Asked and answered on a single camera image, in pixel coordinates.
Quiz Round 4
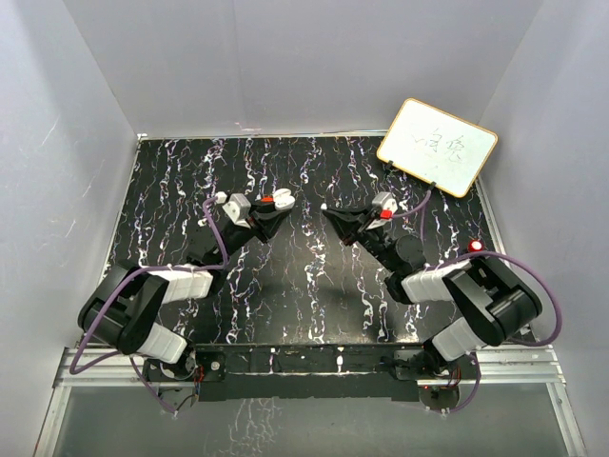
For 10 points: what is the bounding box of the white round charging case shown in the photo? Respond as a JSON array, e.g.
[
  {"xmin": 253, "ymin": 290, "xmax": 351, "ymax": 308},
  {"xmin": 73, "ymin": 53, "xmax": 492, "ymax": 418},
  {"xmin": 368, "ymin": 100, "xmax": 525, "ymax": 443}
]
[{"xmin": 272, "ymin": 189, "xmax": 295, "ymax": 210}]

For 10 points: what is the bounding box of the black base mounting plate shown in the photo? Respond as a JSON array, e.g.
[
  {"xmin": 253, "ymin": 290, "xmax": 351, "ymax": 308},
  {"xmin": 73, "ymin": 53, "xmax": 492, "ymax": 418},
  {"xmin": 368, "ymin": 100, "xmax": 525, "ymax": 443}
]
[{"xmin": 144, "ymin": 343, "xmax": 478, "ymax": 402}]

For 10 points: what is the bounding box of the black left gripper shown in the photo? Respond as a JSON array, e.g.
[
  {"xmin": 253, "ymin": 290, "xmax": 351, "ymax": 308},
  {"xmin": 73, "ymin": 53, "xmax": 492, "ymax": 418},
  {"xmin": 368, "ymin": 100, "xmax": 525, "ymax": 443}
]
[{"xmin": 214, "ymin": 201, "xmax": 291, "ymax": 266}]

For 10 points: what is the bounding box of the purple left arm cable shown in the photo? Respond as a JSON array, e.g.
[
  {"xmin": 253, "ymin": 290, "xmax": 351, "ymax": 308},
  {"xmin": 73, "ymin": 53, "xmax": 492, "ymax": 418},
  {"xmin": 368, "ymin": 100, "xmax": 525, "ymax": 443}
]
[{"xmin": 69, "ymin": 197, "xmax": 232, "ymax": 420}]

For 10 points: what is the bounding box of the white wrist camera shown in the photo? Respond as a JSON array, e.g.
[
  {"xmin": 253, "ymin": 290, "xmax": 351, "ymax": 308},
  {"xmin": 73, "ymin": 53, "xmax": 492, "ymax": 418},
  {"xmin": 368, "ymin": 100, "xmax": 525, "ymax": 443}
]
[
  {"xmin": 371, "ymin": 191, "xmax": 398, "ymax": 222},
  {"xmin": 215, "ymin": 191, "xmax": 251, "ymax": 228}
]

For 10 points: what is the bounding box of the aluminium frame rail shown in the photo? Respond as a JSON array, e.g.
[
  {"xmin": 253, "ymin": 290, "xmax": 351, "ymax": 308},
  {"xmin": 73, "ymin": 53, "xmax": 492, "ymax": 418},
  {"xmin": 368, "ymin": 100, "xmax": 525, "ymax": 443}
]
[{"xmin": 34, "ymin": 343, "xmax": 586, "ymax": 456}]

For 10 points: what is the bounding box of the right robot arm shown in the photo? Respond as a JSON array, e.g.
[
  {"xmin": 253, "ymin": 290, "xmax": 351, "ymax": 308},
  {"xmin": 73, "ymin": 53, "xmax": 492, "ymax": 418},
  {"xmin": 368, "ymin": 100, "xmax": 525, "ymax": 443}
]
[{"xmin": 322, "ymin": 205, "xmax": 542, "ymax": 378}]

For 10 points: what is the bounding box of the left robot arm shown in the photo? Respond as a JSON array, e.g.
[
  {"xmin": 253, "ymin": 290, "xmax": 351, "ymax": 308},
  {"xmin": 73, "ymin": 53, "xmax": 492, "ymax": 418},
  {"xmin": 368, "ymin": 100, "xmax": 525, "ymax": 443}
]
[{"xmin": 77, "ymin": 193, "xmax": 295, "ymax": 380}]

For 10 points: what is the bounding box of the yellow framed whiteboard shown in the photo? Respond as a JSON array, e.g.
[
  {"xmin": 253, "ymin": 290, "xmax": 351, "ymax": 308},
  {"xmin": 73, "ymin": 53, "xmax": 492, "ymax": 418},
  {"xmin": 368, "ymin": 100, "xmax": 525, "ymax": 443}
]
[{"xmin": 377, "ymin": 98, "xmax": 499, "ymax": 198}]

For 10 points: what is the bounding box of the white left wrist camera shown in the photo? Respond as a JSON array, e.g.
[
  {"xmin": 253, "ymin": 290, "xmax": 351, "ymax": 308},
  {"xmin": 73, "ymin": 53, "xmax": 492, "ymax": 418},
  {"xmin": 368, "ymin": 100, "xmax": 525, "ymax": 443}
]
[{"xmin": 215, "ymin": 191, "xmax": 251, "ymax": 228}]

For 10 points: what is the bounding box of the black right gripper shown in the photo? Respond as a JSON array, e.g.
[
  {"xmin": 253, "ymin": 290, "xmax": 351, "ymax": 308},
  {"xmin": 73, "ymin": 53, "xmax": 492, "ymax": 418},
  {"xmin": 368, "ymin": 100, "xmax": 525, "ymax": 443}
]
[{"xmin": 324, "ymin": 205, "xmax": 399, "ymax": 273}]

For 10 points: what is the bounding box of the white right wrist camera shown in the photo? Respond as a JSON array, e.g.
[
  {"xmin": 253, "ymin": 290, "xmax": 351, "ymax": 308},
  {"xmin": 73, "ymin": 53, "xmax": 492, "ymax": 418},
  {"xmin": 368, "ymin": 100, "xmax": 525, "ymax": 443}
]
[{"xmin": 371, "ymin": 191, "xmax": 398, "ymax": 222}]

